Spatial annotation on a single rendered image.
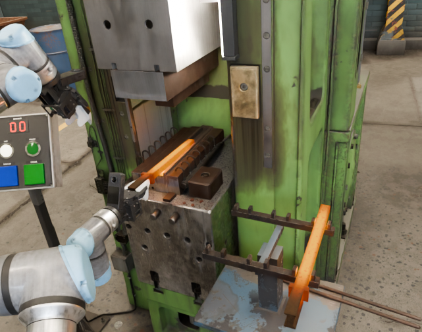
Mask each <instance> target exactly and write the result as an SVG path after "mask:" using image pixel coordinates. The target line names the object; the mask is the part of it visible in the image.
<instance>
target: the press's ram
mask: <svg viewBox="0 0 422 332"><path fill-rule="evenodd" d="M83 2H84V8H85V12H86V17H87V20H88V26H89V29H90V35H91V38H92V43H93V49H94V53H95V58H96V61H97V67H98V68H99V69H117V70H140V71H153V72H155V71H157V70H159V71H160V72H178V71H180V70H182V69H184V68H185V67H187V66H188V65H190V64H192V63H193V62H195V61H197V60H198V59H200V58H202V57H203V56H205V55H206V54H208V53H210V52H212V51H213V50H214V49H216V48H218V47H220V46H221V45H222V43H221V24H220V14H219V0H83Z"/></svg>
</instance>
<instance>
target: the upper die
mask: <svg viewBox="0 0 422 332"><path fill-rule="evenodd" d="M218 65H219V58H218V49H217V48H216V49H214V50H213V51H212V52H210V53H208V54H206V55H205V56H203V57H202V58H200V59H198V60H197V61H195V62H193V63H192V64H190V65H188V66H187V67H185V68H184V69H182V70H180V71H178V72H160V71H159V70H157V71H155V72H153V71H140V70H117V69H111V77H112V80H113V86H114V90H115V96H116V97H120V98H129V99H144V100H153V101H168V100H170V99H171V98H173V97H174V96H175V95H177V94H179V93H180V92H181V91H182V90H184V89H186V88H187V87H188V86H190V85H191V84H193V83H194V82H195V81H197V80H199V79H200V78H201V77H202V76H204V75H206V74H207V73H208V72H210V71H211V70H213V69H214V68H215V67H217V66H218Z"/></svg>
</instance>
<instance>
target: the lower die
mask: <svg viewBox="0 0 422 332"><path fill-rule="evenodd" d="M202 127H205V128H208V129H207V130H206V131H205V132H204V133H203V134H202V135H201V136H200V137H199V138H198V139H197V140H196V141H195V142H194V143H193V144H192V145H191V146H190V147H189V148H188V149H187V150H186V151H185V152H184V153H183V154H182V155H181V156H180V157H179V158H178V159H177V160H176V161H175V162H174V163H173V164H172V165H171V166H170V167H169V168H168V169H167V170H166V171H165V172H164V173H163V176H161V175H159V176H158V177H156V178H155V183H154V184H150V185H149V188H148V189H149V190H156V191H160V192H166V193H169V192H172V193H176V194H178V195H181V193H183V191H185V189H186V188H185V189H183V188H181V183H182V181H183V178H184V176H183V171H182V169H177V171H175V168H176V167H182V168H183V169H184V172H185V177H187V176H188V175H189V166H188V164H187V163H183V164H182V165H181V162H182V161H187V162H188V163H189V164H190V167H191V171H193V170H194V166H195V165H194V158H193V157H189V158H188V159H186V158H187V156H188V155H192V156H194V157H195V159H196V165H199V153H198V152H194V154H192V151H193V150H198V151H199V152H200V153H201V160H203V158H204V157H205V156H204V155H205V151H204V148H203V147H202V146H200V147H199V149H197V146H198V145H200V144H201V145H203V146H205V148H206V154H208V153H209V143H208V142H204V143H203V144H202V141H203V140H206V139H207V136H208V135H212V136H214V137H215V145H217V144H218V143H219V142H222V141H223V140H224V130H223V129H220V128H213V126H205V125H201V126H200V127H198V126H191V127H190V128H186V127H183V128H181V129H180V130H179V131H178V133H176V134H175V135H174V136H173V138H172V137H171V138H170V139H169V140H168V142H165V143H164V144H163V145H162V146H161V147H160V148H159V149H157V152H154V153H152V154H151V157H148V158H147V159H146V160H145V162H144V163H143V162H142V163H141V164H140V165H139V166H137V167H136V168H135V169H134V170H133V171H132V172H131V173H132V179H133V181H135V180H137V179H138V178H139V177H141V173H142V172H144V173H147V172H148V171H149V170H150V169H152V168H153V167H154V166H156V164H158V163H159V162H160V161H162V160H163V159H164V158H166V156H168V155H169V154H170V153H171V152H173V151H174V150H175V149H177V147H179V146H180V145H181V144H183V143H184V142H185V141H187V139H190V138H191V137H192V136H193V135H194V134H195V133H196V132H197V131H198V130H199V129H200V128H202ZM208 141H210V143H211V149H213V147H214V141H213V138H212V137H208ZM151 187H154V189H152V188H151Z"/></svg>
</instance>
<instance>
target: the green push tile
mask: <svg viewBox="0 0 422 332"><path fill-rule="evenodd" d="M24 182H25V185H31V184H45V167H44V163H39V164H31V165H24Z"/></svg>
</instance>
